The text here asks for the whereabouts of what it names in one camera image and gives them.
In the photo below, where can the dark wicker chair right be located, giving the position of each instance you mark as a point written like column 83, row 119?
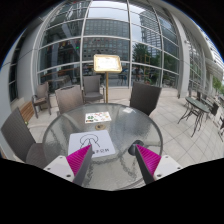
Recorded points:
column 144, row 97

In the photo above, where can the round glass patio table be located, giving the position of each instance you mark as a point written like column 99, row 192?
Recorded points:
column 114, row 172

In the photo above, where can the gold menu sign stand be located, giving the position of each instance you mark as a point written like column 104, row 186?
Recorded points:
column 107, row 64

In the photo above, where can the grey wicker chair behind table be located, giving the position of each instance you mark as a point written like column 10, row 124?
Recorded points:
column 68, row 98

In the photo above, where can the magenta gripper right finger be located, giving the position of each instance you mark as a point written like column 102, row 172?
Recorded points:
column 153, row 166

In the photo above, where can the colourful menu card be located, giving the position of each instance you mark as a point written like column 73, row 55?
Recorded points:
column 97, row 117

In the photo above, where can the grey wicker chair near left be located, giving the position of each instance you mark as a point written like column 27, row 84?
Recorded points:
column 21, row 141

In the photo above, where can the wooden bench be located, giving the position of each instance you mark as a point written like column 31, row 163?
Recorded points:
column 27, row 111

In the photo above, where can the brass table centre cap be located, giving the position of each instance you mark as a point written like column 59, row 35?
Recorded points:
column 100, row 127

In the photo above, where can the grey wicker chair far left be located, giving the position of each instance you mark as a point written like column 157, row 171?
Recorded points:
column 41, row 97

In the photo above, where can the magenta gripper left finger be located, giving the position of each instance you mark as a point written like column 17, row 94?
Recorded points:
column 73, row 167

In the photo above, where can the small dark bistro table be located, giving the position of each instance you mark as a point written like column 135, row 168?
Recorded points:
column 197, row 108

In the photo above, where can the dark bistro chair right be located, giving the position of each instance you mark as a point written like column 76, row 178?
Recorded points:
column 213, row 107

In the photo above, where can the grey armchair by sign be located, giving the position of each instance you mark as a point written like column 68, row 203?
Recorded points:
column 92, row 88

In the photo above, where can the white mouse pad with logo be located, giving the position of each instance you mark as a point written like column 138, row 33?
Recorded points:
column 99, row 140

